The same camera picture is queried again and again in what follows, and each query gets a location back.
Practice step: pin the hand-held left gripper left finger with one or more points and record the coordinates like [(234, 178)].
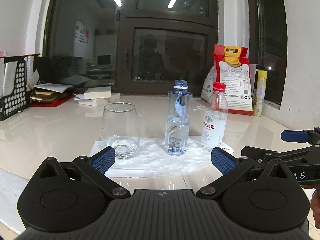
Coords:
[(103, 160)]

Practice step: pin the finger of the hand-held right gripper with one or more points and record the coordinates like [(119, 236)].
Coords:
[(292, 157), (293, 136)]

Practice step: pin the stack of notebooks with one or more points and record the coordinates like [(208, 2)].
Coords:
[(50, 92)]

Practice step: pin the clear glass cup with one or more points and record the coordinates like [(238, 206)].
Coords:
[(121, 130)]

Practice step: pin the clear blue-tinted bottle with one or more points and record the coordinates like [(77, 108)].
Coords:
[(178, 130)]

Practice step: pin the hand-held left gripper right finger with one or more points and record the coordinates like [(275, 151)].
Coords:
[(223, 160)]

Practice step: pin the red bottle cap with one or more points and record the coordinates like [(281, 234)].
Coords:
[(219, 86)]

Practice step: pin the yellow spray can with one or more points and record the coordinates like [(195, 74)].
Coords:
[(260, 97)]

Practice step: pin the white paper towel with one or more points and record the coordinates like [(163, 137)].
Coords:
[(155, 162)]

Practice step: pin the dark narrow window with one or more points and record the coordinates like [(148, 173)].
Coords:
[(271, 42)]

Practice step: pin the dark framed window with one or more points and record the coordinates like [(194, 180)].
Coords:
[(162, 42)]

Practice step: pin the person's right hand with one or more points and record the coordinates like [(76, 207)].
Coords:
[(315, 208)]

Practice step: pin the black perforated file organizer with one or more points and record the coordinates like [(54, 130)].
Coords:
[(13, 97)]

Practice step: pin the red and white rice bag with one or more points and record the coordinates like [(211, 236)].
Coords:
[(235, 85)]

